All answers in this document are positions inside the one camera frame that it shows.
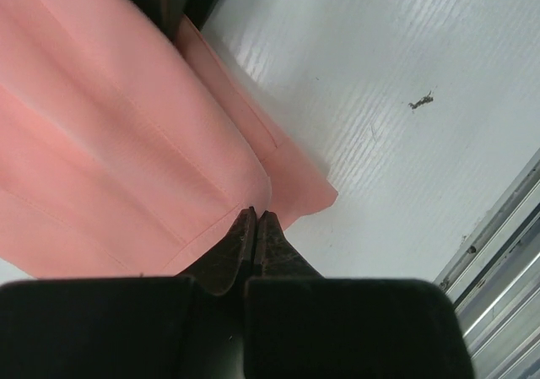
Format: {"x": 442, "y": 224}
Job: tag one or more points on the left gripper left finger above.
{"x": 185, "y": 326}

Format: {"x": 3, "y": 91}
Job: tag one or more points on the pink skirt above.
{"x": 123, "y": 153}

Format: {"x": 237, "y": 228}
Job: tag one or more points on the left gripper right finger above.
{"x": 301, "y": 325}

